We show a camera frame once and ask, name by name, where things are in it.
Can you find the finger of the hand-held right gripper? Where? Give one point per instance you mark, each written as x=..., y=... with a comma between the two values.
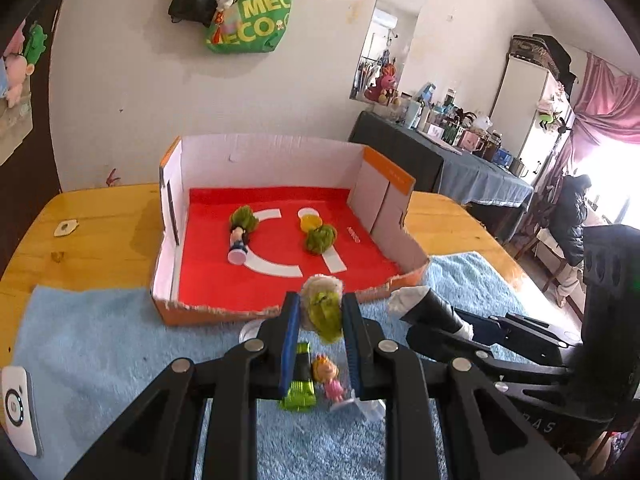
x=475, y=352
x=520, y=327

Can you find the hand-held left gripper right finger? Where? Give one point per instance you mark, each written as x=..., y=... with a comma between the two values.
x=352, y=345

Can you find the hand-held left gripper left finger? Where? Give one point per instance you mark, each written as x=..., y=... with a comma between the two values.
x=290, y=345

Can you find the blonde doll figurine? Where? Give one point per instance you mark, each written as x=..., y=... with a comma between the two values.
x=327, y=375

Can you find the yellow-green fuzzy toy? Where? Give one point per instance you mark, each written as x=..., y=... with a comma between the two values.
x=325, y=310

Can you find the green foil packet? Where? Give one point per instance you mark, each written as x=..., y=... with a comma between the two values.
x=300, y=395

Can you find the black and white cloth bundle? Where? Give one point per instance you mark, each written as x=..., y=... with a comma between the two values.
x=430, y=310

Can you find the clear plastic box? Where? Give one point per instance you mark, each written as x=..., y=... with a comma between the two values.
x=372, y=410

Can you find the orange cardboard box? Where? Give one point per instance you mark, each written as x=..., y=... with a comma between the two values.
x=210, y=270

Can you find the black-haired doll figurine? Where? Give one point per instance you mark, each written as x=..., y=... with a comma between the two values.
x=237, y=242

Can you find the yellow bottle cap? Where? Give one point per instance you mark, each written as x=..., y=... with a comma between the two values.
x=311, y=222

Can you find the chair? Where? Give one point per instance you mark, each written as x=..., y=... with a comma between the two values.
x=547, y=242

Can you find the side table with dark cloth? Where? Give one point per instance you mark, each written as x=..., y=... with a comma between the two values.
x=450, y=175

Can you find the blue fluffy towel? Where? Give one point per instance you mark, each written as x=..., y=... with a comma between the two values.
x=100, y=350

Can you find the small hanging plush toy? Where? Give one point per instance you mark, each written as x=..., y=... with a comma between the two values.
x=550, y=117

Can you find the row of bottles and boxes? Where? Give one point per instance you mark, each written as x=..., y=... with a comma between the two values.
x=450, y=125

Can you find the pink curtain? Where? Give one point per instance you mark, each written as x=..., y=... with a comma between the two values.
x=605, y=95

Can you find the white refrigerator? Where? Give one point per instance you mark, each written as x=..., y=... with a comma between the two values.
x=520, y=95

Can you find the small white object on table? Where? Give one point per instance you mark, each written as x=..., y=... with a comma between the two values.
x=65, y=228

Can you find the pink rabbit plush toy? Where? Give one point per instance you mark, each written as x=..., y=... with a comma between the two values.
x=385, y=82

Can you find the dark suitcase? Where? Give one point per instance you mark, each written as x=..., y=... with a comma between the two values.
x=535, y=50

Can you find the white electronic device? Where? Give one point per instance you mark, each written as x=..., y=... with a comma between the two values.
x=20, y=410

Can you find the green shopping bag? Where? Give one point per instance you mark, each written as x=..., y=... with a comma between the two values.
x=255, y=35

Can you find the red tassel ornament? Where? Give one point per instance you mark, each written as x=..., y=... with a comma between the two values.
x=221, y=27

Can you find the clear plastic pouch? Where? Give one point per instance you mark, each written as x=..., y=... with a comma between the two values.
x=15, y=135

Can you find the green plush toy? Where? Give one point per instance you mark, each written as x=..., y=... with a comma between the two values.
x=36, y=42

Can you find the wall mirror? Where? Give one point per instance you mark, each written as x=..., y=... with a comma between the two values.
x=395, y=5

